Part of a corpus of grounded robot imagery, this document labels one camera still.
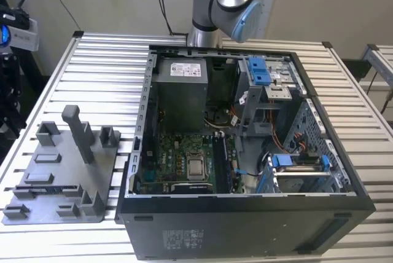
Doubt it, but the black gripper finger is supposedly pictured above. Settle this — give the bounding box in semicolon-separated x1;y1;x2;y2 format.
0;52;28;141

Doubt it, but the dark RAM stick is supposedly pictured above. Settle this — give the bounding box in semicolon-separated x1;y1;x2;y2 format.
14;184;79;195
214;135;231;194

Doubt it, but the black low cabinet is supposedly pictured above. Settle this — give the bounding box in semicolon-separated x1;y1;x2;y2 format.
18;74;49;130

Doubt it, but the grey plastic parts rack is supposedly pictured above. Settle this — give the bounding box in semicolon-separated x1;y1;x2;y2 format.
1;104;122;226

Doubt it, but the grey power supply unit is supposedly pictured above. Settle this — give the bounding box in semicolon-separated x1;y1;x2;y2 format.
152;57;210;132

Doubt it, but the green motherboard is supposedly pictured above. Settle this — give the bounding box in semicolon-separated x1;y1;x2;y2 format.
139;130;246;195

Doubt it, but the silver CPU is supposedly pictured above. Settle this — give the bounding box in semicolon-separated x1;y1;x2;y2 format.
187;158;206;181

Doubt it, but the black graphics card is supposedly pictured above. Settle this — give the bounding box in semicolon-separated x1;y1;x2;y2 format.
170;182;214;195

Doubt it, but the grey metal drive cage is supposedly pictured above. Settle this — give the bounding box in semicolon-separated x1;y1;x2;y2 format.
235;55;308;138

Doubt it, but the blue disk carrier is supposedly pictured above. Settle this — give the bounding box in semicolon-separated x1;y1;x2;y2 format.
248;56;270;86

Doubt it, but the black open PC case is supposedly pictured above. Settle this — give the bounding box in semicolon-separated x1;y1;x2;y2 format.
115;44;377;261

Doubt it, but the hard disk in blue carrier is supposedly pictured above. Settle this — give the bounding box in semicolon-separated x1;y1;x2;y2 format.
257;152;343;195

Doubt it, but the black chair back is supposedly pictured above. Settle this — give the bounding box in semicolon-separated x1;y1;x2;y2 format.
340;58;372;83

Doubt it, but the metal slat side table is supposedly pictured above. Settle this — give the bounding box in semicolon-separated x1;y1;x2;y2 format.
360;43;393;92

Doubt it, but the thin black wall cable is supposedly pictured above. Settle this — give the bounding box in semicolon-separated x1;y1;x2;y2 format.
39;0;81;32

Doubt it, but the blue plug with black wire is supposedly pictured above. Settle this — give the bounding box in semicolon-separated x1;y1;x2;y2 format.
233;168;265;177

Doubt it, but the thin orange wire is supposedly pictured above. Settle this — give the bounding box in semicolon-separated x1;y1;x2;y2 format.
266;108;285;153

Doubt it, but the orange red wire bundle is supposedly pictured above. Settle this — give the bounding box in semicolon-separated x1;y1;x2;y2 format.
293;132;307;152

